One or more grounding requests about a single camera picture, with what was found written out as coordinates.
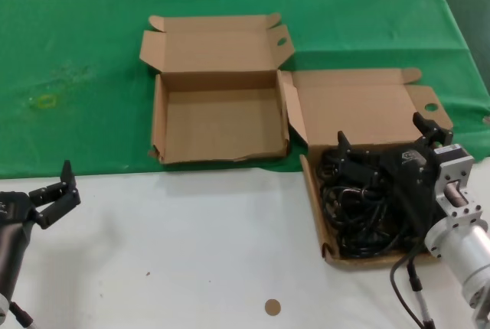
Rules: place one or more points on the cardboard box with torn rim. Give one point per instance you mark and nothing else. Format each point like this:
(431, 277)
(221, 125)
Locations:
(222, 122)

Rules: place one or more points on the brown cardboard disc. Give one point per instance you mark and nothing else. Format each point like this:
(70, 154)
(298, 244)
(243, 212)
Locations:
(272, 307)

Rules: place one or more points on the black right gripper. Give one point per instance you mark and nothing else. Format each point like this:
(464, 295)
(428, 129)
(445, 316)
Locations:
(411, 176)

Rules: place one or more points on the green table cloth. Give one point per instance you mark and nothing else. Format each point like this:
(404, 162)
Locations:
(76, 38)

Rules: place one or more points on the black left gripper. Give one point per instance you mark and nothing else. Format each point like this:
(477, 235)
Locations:
(13, 237)

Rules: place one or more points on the cardboard box with intact rim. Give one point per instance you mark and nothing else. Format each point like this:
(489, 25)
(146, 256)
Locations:
(356, 111)

